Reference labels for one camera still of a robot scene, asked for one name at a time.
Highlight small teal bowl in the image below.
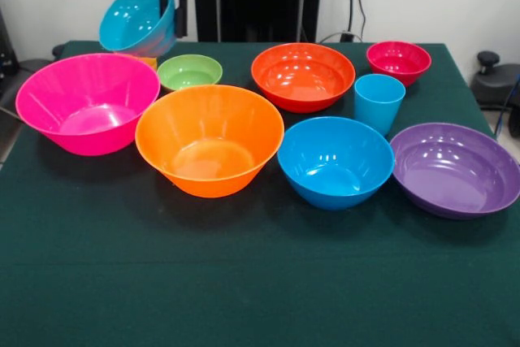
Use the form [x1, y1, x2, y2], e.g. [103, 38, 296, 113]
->
[98, 0, 178, 59]

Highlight large pink bowl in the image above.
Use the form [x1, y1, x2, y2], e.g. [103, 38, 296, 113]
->
[15, 52, 162, 158]

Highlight large orange bowl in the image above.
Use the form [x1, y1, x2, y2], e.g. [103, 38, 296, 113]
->
[134, 84, 285, 199]

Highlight yellow cup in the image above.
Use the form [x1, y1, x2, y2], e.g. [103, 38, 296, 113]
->
[115, 52, 158, 71]

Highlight small green bowl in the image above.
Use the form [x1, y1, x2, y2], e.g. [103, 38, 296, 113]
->
[156, 54, 224, 93]

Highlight red-orange bowl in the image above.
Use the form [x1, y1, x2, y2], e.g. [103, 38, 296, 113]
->
[250, 41, 357, 115]

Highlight black equipment box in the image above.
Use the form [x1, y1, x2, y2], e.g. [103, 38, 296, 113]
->
[0, 9, 18, 76]

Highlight medium blue bowl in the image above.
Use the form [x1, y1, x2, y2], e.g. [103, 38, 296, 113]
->
[276, 115, 396, 212]

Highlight blue cup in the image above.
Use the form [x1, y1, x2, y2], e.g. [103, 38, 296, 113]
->
[353, 73, 407, 138]

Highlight small crimson bowl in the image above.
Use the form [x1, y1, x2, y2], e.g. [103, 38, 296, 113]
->
[365, 40, 433, 88]

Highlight dark green tablecloth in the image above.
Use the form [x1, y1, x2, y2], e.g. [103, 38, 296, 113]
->
[0, 40, 520, 347]

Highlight purple bowl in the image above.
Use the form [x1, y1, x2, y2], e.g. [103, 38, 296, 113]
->
[388, 122, 520, 220]

